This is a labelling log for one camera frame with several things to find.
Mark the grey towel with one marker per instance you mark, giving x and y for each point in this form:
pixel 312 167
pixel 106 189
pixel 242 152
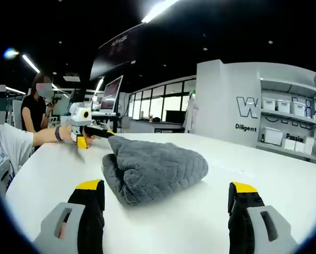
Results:
pixel 157 169

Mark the person's right hand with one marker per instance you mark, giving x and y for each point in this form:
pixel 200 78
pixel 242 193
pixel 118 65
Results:
pixel 62 230

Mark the dark wristband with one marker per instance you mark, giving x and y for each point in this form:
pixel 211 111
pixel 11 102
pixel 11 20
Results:
pixel 58 133

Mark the grey counter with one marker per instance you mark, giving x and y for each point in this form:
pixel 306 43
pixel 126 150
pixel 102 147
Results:
pixel 147 125

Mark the dark hanging display panel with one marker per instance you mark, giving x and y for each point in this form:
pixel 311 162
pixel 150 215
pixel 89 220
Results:
pixel 115 53

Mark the small dark bottle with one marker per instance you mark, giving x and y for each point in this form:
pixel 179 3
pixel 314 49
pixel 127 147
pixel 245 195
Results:
pixel 262 139

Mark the black background monitor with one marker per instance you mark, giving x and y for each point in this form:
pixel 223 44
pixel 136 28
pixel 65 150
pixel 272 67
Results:
pixel 175 117

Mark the large white storage box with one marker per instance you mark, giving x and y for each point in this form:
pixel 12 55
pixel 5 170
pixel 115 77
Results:
pixel 273 136

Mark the small white carton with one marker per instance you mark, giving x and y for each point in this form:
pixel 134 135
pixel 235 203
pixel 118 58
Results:
pixel 300 146
pixel 289 144
pixel 309 146

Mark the grey chest device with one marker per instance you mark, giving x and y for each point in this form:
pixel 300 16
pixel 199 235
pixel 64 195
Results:
pixel 3 172

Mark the white hanging coat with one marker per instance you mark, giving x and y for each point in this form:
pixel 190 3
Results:
pixel 191 113

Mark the long ceiling light strip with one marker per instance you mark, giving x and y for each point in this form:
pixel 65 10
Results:
pixel 157 10

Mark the grey metal shelving unit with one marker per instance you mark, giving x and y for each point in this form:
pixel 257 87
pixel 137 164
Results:
pixel 287 84

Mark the glass window wall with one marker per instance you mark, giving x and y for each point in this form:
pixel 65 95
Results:
pixel 157 103

